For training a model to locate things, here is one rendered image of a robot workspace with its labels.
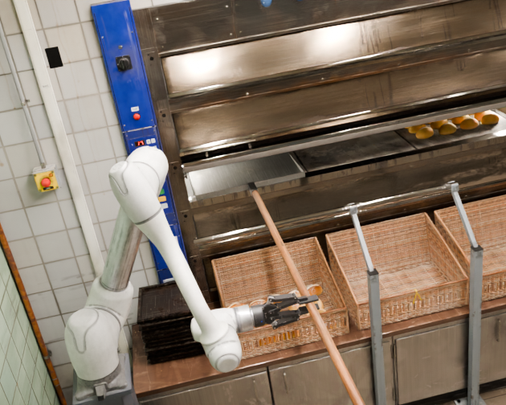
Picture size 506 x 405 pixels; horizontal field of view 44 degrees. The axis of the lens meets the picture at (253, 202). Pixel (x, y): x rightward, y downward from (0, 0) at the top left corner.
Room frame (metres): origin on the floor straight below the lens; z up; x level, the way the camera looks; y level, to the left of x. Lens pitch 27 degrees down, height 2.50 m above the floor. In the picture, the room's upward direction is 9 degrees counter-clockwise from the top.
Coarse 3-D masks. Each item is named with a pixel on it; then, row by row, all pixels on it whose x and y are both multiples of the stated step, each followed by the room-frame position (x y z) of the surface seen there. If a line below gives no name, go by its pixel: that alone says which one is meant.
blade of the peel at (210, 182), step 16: (256, 160) 3.09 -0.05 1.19; (272, 160) 3.06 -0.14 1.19; (288, 160) 3.03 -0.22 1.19; (192, 176) 3.01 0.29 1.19; (208, 176) 2.98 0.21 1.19; (224, 176) 2.95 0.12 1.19; (240, 176) 2.92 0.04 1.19; (256, 176) 2.89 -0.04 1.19; (272, 176) 2.86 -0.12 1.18; (288, 176) 2.80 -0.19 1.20; (304, 176) 2.81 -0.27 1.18; (208, 192) 2.75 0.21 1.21; (224, 192) 2.75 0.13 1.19
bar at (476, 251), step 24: (408, 192) 2.49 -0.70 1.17; (432, 192) 2.49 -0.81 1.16; (456, 192) 2.49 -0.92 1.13; (312, 216) 2.42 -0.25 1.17; (216, 240) 2.37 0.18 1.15; (360, 240) 2.35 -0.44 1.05; (480, 264) 2.28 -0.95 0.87; (480, 288) 2.28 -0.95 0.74; (480, 312) 2.28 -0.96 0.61; (384, 384) 2.22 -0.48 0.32
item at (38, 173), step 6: (36, 168) 2.64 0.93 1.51; (48, 168) 2.61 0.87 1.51; (54, 168) 2.60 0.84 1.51; (36, 174) 2.58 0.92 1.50; (42, 174) 2.59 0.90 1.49; (48, 174) 2.59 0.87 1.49; (54, 174) 2.59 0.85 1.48; (36, 180) 2.58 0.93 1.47; (54, 180) 2.59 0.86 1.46; (60, 180) 2.65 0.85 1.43; (36, 186) 2.58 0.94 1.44; (42, 186) 2.58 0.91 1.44; (48, 186) 2.59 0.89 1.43; (54, 186) 2.59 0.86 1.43; (60, 186) 2.61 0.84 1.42
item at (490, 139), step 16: (448, 144) 2.93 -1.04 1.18; (464, 144) 2.90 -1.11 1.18; (480, 144) 2.91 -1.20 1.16; (368, 160) 2.89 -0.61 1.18; (384, 160) 2.86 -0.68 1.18; (400, 160) 2.86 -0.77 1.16; (416, 160) 2.87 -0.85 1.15; (320, 176) 2.81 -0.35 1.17; (336, 176) 2.82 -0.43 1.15; (240, 192) 2.76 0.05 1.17; (192, 208) 2.73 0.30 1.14
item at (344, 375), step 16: (256, 192) 2.66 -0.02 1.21; (272, 224) 2.34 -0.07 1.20; (288, 256) 2.07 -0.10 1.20; (304, 288) 1.85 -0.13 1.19; (320, 320) 1.67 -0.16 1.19; (320, 336) 1.60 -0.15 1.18; (336, 352) 1.50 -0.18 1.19; (336, 368) 1.45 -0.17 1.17; (352, 384) 1.36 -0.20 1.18; (352, 400) 1.31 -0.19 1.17
